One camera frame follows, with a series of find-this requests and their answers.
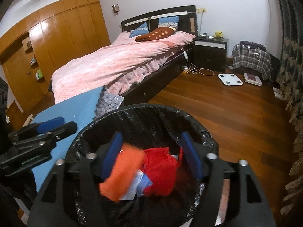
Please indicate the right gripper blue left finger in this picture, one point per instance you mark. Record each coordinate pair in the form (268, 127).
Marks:
(110, 157)

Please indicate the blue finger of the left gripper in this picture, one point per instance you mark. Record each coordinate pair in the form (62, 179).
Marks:
(50, 125)

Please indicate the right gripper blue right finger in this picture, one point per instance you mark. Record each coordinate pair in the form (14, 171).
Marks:
(192, 156)

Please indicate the orange knitted cloth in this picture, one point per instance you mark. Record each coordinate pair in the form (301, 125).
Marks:
(129, 160)

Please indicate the red cloth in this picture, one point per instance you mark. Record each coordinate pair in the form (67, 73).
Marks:
(161, 169)

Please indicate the white paper box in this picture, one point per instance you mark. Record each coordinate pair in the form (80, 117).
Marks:
(140, 182)

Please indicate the black trash bin with liner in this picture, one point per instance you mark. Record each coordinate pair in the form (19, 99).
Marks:
(148, 126)

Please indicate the small white wooden stool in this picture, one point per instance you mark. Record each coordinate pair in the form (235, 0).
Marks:
(28, 120)

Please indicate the blue table cloth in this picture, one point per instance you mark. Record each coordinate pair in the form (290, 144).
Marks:
(77, 112)

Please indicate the grey quilted pad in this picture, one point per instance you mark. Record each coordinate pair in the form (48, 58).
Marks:
(107, 102)

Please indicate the white bathroom scale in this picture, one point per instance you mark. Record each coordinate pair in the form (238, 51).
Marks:
(230, 80)

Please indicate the red white floor scale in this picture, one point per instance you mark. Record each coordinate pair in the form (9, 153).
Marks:
(252, 79)

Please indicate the black nightstand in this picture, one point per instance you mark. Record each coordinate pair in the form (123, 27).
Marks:
(210, 53)

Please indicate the bed with pink duvet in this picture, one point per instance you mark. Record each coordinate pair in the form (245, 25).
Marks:
(135, 70)

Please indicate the wooden wardrobe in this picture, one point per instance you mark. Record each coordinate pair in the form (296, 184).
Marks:
(47, 39)

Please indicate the plaid shirt on chair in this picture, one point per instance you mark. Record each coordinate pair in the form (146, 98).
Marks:
(253, 56)

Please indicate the left blue pillow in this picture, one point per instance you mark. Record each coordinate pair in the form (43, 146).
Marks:
(141, 30)

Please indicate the blue pillow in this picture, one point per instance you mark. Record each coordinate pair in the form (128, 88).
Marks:
(141, 30)
(171, 21)

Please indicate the brown dotted pillow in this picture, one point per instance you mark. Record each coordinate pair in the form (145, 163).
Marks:
(157, 34)

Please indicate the yellow plush toy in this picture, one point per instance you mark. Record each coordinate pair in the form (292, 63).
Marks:
(218, 35)

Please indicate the patterned curtain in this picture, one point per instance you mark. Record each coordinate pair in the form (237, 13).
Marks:
(290, 81)

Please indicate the right blue pillow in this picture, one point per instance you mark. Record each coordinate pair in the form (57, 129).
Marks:
(171, 21)

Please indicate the left wall lamp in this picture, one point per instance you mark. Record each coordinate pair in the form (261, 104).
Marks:
(115, 8)

